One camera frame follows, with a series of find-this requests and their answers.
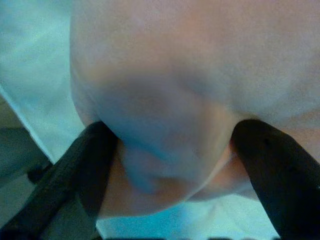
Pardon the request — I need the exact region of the pink plush pillow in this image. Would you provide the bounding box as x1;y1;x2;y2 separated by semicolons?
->
69;0;320;218

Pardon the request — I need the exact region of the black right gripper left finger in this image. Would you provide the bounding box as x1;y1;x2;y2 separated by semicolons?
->
0;121;120;240

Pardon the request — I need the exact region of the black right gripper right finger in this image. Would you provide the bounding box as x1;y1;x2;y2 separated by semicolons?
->
231;119;320;240

